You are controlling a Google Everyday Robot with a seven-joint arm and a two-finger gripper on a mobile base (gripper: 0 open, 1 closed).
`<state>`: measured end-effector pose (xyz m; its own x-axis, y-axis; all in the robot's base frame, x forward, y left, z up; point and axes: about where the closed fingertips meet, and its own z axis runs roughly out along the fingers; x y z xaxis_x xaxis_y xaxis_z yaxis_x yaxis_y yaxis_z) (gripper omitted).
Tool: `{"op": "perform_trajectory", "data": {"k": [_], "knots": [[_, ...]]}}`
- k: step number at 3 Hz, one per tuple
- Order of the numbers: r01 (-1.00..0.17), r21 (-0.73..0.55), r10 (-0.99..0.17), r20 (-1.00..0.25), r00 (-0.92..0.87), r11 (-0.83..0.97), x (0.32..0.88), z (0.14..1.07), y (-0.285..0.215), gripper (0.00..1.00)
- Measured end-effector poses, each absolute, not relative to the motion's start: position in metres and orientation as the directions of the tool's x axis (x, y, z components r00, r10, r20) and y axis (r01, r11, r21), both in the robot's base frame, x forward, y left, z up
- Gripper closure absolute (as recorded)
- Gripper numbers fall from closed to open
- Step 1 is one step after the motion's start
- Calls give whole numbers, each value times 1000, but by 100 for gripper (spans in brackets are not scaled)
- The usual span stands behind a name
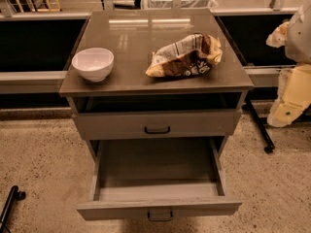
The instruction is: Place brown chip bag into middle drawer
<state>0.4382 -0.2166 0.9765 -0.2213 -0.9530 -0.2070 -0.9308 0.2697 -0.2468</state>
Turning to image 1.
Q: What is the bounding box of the brown chip bag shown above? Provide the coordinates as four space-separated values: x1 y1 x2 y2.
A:
146 33 223 78

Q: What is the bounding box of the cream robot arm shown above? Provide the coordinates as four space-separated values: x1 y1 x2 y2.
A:
266 2 311 127

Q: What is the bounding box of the closed grey upper drawer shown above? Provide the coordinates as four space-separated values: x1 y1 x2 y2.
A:
73 109 241 140

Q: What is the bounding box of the grey drawer cabinet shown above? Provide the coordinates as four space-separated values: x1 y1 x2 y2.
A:
60 10 253 156

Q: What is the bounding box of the open grey middle drawer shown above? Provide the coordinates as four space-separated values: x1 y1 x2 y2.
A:
77 138 241 221

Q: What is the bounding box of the white ceramic bowl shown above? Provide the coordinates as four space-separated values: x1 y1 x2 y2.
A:
71 48 115 83

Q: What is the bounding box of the black stand leg right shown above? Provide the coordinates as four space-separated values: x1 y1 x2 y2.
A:
245 96 275 153

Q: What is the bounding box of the black stand leg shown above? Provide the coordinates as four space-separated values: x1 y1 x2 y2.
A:
245 96 275 153
0 185 26 233

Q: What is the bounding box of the black stand leg left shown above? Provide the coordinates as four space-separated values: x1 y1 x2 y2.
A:
0 185 26 233

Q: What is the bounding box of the white wire basket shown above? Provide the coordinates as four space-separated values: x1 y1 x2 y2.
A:
141 0 218 10

